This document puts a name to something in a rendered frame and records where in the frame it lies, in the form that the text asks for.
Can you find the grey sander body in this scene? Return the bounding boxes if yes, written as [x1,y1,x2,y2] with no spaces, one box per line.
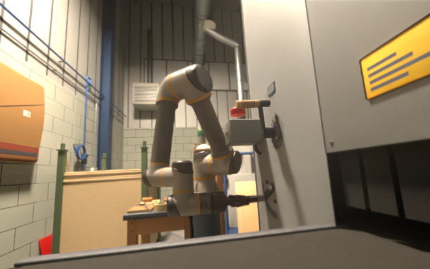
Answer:
[240,0,430,229]

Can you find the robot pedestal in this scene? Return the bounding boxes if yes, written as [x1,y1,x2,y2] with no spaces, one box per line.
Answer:
[192,214,222,238]

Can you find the orange wall cabinet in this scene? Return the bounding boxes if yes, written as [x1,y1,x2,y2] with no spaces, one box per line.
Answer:
[0,47,46,163]

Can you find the tall green post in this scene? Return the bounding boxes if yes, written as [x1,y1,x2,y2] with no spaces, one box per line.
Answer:
[51,143,69,255]

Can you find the black round crank hub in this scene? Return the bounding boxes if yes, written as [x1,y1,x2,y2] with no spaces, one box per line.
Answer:
[269,113,284,150]

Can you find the blue wall conduit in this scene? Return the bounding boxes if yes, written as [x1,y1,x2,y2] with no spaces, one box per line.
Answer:
[0,0,105,100]

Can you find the dark grey conveyor table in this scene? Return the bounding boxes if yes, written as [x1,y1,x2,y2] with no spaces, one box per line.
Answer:
[13,224,430,269]

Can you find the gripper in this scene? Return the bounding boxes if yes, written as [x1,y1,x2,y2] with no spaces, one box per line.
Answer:
[210,191,265,214]

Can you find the grey ribbed duct pipe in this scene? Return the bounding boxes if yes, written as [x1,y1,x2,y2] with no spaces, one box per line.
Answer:
[194,0,212,67]

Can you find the red bin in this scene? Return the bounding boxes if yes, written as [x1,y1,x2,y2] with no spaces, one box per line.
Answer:
[38,233,54,257]

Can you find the black crank with wooden handle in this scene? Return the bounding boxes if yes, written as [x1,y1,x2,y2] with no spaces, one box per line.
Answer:
[236,98,276,140]

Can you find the thin grey extraction tube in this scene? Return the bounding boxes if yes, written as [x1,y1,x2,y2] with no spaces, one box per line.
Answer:
[203,27,246,103]

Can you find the white wall vent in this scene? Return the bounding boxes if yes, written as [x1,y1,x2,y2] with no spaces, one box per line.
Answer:
[131,82,161,111]

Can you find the blue steel column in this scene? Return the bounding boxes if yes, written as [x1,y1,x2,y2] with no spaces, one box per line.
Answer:
[96,0,116,171]

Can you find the light wooden board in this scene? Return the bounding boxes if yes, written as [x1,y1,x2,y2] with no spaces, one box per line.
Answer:
[234,179,260,234]

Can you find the yellow warning plate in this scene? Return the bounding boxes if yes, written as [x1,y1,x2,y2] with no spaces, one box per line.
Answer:
[359,12,430,101]

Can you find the grey control box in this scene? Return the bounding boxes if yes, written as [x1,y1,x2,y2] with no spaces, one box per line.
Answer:
[224,118,266,147]

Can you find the wooden blocks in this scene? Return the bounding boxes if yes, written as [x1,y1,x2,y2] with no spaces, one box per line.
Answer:
[127,196,160,214]

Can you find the black table clamp lever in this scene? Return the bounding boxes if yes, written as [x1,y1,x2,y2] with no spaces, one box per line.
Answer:
[261,181,277,205]

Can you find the blue hose on wall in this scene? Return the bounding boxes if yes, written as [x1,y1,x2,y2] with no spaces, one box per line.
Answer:
[73,76,93,162]

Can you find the wooden work table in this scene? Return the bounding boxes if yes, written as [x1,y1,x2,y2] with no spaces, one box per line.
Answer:
[122,208,194,246]

